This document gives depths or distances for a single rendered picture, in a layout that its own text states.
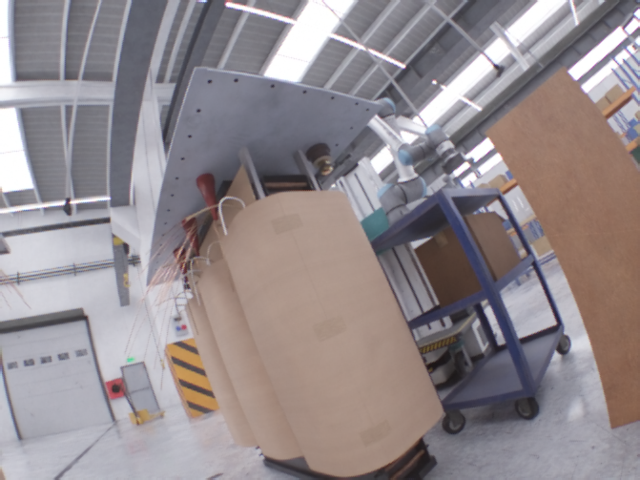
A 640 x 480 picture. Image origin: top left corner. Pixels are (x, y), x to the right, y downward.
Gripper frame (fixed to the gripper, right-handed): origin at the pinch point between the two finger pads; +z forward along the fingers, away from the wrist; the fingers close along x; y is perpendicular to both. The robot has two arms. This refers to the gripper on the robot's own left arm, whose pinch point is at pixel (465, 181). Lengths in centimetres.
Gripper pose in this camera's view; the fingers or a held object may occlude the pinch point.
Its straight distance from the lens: 156.6
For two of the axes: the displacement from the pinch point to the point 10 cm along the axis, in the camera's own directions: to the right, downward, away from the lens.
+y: -7.7, 1.3, -6.3
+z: 3.8, 8.8, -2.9
